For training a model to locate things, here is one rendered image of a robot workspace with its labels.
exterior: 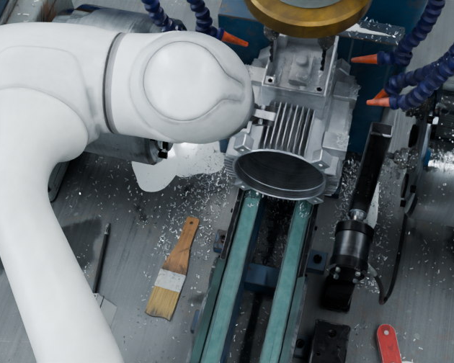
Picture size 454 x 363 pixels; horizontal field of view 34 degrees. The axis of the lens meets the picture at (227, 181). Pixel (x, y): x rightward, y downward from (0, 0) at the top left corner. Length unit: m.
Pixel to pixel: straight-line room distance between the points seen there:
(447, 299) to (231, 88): 0.82
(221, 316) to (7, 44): 0.63
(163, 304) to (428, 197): 0.51
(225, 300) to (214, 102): 0.62
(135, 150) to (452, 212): 0.51
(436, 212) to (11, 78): 0.70
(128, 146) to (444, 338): 0.64
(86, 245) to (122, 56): 0.75
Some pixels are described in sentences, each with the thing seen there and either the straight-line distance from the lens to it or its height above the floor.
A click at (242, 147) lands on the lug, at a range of 1.14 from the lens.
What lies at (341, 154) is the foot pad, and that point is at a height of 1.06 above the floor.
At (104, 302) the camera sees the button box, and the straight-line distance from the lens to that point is 1.08.
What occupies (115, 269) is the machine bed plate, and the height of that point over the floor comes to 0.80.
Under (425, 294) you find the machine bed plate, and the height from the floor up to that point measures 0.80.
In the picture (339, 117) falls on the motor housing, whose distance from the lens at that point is 1.20.
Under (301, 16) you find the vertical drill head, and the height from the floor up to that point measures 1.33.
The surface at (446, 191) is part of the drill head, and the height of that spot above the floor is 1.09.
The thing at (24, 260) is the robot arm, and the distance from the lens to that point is 0.61.
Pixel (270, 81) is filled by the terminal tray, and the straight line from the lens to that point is 1.14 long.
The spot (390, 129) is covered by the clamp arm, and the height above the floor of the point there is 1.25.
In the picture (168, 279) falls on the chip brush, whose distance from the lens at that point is 1.35.
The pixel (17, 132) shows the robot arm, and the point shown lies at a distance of 0.69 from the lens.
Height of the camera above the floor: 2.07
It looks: 62 degrees down
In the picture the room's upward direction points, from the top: 4 degrees counter-clockwise
